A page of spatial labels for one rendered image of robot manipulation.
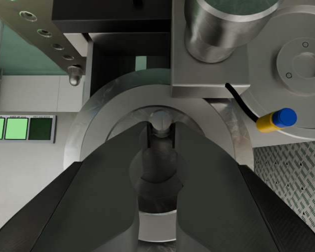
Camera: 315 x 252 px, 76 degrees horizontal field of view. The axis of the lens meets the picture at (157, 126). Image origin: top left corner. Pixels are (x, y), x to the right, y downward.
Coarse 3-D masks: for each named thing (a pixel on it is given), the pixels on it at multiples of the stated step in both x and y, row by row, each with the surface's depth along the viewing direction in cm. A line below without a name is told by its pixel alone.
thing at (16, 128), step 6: (12, 120) 50; (18, 120) 50; (24, 120) 50; (12, 126) 50; (18, 126) 50; (24, 126) 50; (6, 132) 50; (12, 132) 50; (18, 132) 49; (24, 132) 49; (12, 138) 49; (18, 138) 49; (24, 138) 49
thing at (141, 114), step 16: (128, 112) 14; (144, 112) 14; (176, 112) 14; (112, 128) 14; (160, 144) 14; (144, 160) 14; (160, 160) 14; (176, 160) 14; (144, 176) 14; (160, 176) 14; (176, 176) 13; (144, 192) 13; (160, 192) 13; (176, 192) 13; (144, 208) 13; (160, 208) 13
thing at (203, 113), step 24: (120, 96) 16; (144, 96) 16; (168, 96) 15; (96, 120) 15; (216, 120) 15; (96, 144) 15; (144, 216) 14; (168, 216) 14; (144, 240) 14; (168, 240) 14
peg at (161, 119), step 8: (152, 112) 11; (160, 112) 11; (168, 112) 11; (152, 120) 11; (160, 120) 11; (168, 120) 11; (152, 128) 11; (160, 128) 11; (168, 128) 11; (160, 136) 13
